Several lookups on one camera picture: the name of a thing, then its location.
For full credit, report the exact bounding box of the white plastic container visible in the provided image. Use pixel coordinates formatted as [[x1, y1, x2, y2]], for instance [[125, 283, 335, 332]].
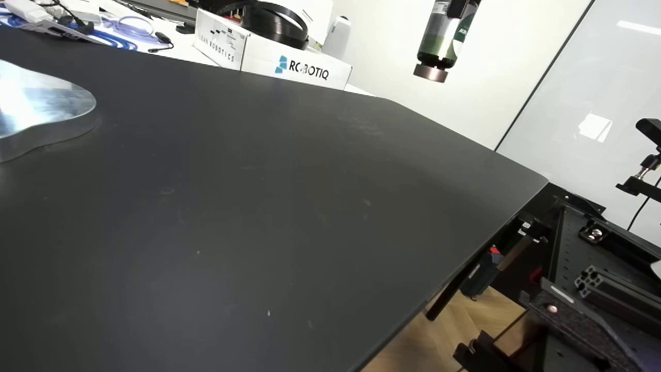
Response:
[[323, 11, 354, 61]]

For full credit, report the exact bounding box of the black round case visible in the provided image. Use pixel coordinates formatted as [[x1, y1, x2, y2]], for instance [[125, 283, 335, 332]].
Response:
[[241, 0, 312, 51]]

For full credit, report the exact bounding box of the white Robotiq cardboard box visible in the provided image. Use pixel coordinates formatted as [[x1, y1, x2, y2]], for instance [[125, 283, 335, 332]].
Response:
[[191, 6, 355, 90]]

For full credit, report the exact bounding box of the blue printed paper sheet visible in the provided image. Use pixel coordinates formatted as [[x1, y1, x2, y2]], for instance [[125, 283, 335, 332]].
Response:
[[0, 4, 175, 54]]

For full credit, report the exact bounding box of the black camera stand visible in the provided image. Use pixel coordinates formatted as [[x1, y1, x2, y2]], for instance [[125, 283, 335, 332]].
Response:
[[614, 116, 661, 208]]

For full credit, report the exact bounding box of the black aluminium frame rail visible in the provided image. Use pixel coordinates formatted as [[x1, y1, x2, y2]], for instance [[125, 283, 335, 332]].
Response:
[[575, 260, 661, 326]]

